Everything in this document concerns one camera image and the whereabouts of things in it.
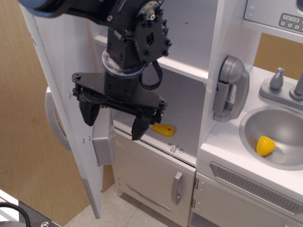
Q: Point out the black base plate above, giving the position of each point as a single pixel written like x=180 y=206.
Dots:
x=37 y=219

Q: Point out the grey oven vent panel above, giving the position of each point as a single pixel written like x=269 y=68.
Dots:
x=256 y=189

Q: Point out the toy microwave with keypad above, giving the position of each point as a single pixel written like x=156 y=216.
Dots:
x=283 y=18

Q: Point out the yellow toy corn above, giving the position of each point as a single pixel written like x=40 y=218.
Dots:
x=265 y=146

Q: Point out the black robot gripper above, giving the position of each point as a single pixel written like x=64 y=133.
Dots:
x=127 y=95

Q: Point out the grey fridge door handle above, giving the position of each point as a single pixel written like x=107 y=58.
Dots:
x=54 y=120

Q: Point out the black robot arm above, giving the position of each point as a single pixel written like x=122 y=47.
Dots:
x=136 y=38

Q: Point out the white fridge door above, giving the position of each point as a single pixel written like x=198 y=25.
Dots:
x=64 y=47

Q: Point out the grey toy sink basin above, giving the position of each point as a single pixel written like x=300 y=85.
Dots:
x=282 y=125

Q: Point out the grey toy telephone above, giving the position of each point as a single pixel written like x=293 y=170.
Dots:
x=232 y=90

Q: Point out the grey toy faucet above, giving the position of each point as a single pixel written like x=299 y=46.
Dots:
x=285 y=93

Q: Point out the white toy kitchen cabinet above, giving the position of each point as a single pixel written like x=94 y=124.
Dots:
x=204 y=33

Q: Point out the grey freezer door handle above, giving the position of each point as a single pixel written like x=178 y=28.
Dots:
x=175 y=196

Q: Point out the grey ice dispenser panel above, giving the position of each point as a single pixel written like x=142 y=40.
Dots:
x=104 y=137

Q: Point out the yellow toy tool handle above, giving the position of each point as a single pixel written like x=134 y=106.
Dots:
x=166 y=130

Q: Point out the white lower freezer door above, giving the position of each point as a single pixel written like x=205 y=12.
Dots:
x=146 y=174

